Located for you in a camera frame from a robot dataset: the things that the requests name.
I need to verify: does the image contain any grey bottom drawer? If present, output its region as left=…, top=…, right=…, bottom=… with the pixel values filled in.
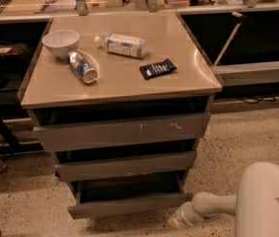
left=68, top=171, right=192, bottom=219

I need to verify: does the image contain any grey drawer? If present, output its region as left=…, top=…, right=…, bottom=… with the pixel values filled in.
left=34, top=113, right=210, bottom=152
left=55, top=151, right=196, bottom=182
left=68, top=171, right=192, bottom=219

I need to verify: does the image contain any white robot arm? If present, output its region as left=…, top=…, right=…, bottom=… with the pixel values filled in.
left=169, top=162, right=279, bottom=237

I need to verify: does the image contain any grey middle drawer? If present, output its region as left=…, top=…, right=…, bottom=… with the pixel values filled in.
left=55, top=151, right=196, bottom=182

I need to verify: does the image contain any grey drawer cabinet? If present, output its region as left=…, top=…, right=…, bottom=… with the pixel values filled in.
left=17, top=11, right=225, bottom=196

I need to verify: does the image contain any grey top drawer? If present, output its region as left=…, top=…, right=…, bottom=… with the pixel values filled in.
left=34, top=113, right=210, bottom=152

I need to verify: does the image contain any dark blue snack packet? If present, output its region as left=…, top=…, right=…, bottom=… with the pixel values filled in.
left=139, top=58, right=177, bottom=80

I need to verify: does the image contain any blue white soda can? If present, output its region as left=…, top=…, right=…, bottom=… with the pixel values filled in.
left=66, top=51, right=98, bottom=84

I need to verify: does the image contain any clear plastic water bottle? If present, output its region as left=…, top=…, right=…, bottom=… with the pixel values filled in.
left=94, top=34, right=147, bottom=58

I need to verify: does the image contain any white bowl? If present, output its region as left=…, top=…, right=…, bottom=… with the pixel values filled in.
left=42, top=30, right=80, bottom=59

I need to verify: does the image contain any black stand left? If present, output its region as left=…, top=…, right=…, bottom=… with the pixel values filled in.
left=0, top=69, right=22, bottom=147

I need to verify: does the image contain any black cable on floor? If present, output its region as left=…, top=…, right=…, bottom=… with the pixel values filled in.
left=237, top=96, right=277, bottom=105

